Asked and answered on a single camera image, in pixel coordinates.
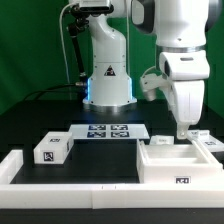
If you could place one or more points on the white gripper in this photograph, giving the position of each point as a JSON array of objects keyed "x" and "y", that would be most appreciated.
[{"x": 185, "y": 74}]

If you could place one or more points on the small white door panel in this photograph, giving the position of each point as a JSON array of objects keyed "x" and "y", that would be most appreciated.
[{"x": 162, "y": 140}]

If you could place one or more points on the white door panel with handle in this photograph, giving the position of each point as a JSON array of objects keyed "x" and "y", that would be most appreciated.
[{"x": 207, "y": 140}]

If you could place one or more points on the white cabinet body box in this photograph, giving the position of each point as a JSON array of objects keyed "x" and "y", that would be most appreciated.
[{"x": 176, "y": 164}]

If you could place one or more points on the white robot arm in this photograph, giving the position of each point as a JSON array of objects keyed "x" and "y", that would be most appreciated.
[{"x": 179, "y": 27}]

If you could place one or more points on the white cabinet top block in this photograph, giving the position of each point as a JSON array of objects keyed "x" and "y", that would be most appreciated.
[{"x": 53, "y": 148}]

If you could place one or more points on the white tag plate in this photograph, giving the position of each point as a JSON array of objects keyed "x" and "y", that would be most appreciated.
[{"x": 109, "y": 131}]

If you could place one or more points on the white U-shaped frame fence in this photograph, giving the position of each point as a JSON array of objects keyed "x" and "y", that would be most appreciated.
[{"x": 100, "y": 196}]

